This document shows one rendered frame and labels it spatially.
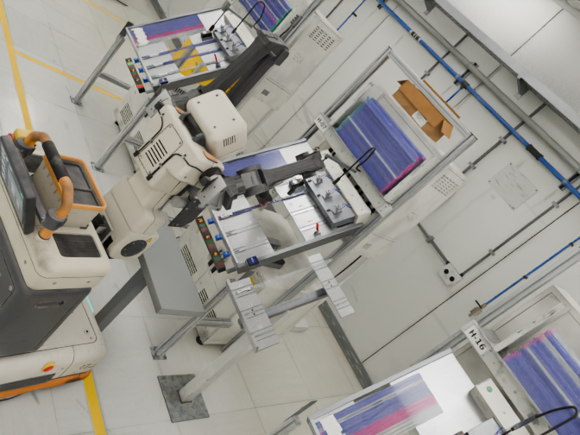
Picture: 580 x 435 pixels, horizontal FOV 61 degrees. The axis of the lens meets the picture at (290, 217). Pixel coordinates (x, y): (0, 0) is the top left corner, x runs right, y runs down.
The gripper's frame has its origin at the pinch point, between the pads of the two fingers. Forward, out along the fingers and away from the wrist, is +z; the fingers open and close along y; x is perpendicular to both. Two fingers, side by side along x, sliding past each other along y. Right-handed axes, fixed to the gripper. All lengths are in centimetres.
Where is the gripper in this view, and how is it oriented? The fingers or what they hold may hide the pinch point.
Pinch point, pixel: (262, 204)
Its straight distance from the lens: 263.3
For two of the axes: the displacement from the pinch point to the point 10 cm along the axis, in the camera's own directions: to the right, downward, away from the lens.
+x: -9.0, 2.9, -3.2
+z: -0.9, 6.0, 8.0
